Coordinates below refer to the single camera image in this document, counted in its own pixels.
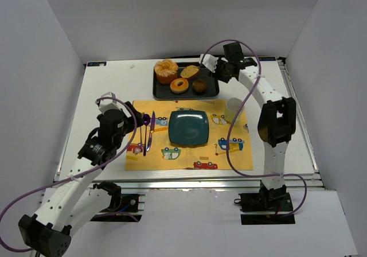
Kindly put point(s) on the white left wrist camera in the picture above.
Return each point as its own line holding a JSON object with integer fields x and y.
{"x": 107, "y": 104}

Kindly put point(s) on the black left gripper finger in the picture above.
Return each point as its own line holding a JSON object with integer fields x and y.
{"x": 136, "y": 122}
{"x": 134, "y": 112}

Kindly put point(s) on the purple iridescent spoon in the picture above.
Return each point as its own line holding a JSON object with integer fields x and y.
{"x": 146, "y": 121}

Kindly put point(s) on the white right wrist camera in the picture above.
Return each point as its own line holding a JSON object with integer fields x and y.
{"x": 209, "y": 62}

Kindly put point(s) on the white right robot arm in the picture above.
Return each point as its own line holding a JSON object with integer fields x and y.
{"x": 277, "y": 121}

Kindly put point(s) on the sliced seeded bread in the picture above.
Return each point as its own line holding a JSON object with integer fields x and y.
{"x": 190, "y": 72}

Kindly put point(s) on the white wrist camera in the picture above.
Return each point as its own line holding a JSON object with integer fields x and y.
{"x": 107, "y": 104}
{"x": 209, "y": 62}

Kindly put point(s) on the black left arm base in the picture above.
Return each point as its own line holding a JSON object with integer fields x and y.
{"x": 123, "y": 208}

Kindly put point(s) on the orange glazed donut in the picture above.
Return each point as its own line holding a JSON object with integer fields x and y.
{"x": 179, "y": 85}

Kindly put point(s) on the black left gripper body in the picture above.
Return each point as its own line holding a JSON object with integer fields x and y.
{"x": 131, "y": 116}

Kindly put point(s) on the iridescent table knife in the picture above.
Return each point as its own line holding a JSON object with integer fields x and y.
{"x": 152, "y": 127}

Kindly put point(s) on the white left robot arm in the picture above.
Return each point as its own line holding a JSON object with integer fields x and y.
{"x": 50, "y": 229}

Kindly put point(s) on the right blue corner label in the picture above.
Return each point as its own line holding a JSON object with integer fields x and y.
{"x": 267, "y": 58}

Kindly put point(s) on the teal square plate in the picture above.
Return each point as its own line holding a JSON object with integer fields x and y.
{"x": 188, "y": 128}

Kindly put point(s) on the blue corner label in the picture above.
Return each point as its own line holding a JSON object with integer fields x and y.
{"x": 267, "y": 58}
{"x": 97, "y": 64}

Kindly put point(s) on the left blue corner label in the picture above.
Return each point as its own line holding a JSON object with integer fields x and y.
{"x": 97, "y": 64}

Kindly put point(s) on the large orange swirl bun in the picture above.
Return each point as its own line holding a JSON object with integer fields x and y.
{"x": 166, "y": 71}

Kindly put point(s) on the brown chocolate muffin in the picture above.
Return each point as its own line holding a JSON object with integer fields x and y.
{"x": 199, "y": 86}

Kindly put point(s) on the yellow vehicle print placemat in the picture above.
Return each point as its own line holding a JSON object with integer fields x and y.
{"x": 226, "y": 146}

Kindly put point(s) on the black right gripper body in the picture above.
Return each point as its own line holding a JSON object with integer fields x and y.
{"x": 217, "y": 70}

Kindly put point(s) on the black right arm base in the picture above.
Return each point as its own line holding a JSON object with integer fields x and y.
{"x": 255, "y": 212}

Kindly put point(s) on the pale yellow mug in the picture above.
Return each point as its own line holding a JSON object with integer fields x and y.
{"x": 231, "y": 108}

